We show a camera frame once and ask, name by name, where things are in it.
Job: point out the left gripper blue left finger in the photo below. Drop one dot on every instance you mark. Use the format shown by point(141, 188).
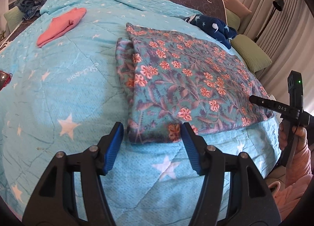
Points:
point(109, 146)

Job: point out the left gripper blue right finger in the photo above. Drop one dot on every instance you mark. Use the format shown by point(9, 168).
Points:
point(195, 147)

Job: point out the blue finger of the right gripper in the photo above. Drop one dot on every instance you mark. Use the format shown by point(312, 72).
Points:
point(266, 103)

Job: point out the floral teal shirt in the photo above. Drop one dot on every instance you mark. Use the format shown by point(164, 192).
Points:
point(171, 78)

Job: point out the pink sleeve right forearm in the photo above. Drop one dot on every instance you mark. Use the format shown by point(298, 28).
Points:
point(298, 177)

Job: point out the green pillow front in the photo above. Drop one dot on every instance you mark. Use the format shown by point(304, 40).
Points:
point(255, 58)

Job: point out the green pillow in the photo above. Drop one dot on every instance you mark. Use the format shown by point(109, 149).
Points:
point(255, 58)
point(233, 20)

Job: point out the light blue star quilt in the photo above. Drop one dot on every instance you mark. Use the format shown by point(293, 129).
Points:
point(68, 101)

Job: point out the beige curtain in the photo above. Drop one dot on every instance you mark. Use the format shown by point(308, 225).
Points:
point(288, 41)

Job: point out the green pillow back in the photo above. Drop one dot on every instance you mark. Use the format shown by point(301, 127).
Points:
point(233, 20)

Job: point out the black floor lamp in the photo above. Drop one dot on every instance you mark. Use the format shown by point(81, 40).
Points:
point(278, 5)

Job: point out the navy star blanket bundle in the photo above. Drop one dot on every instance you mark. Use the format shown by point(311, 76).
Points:
point(214, 27)

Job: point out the beige pink pillow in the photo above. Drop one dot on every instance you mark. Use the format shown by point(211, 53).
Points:
point(238, 8)

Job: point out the red small object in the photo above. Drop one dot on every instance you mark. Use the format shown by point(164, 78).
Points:
point(5, 79)

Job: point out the folded pink garment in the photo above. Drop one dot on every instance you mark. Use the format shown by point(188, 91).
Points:
point(61, 25)

